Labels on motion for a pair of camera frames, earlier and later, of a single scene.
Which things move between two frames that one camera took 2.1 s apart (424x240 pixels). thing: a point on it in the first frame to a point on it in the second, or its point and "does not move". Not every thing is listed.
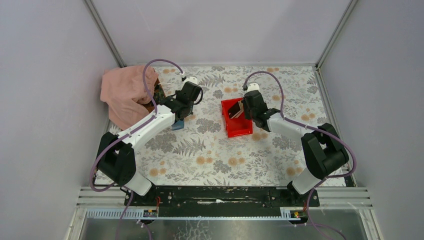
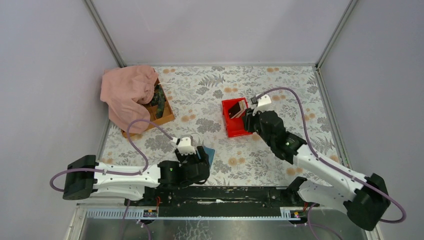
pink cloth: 123,89 does not move
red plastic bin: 237,125 does not move
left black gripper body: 185,108 to 201,162
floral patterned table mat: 198,155 does not move
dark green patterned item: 159,94 does not move
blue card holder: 178,125 to 210,152
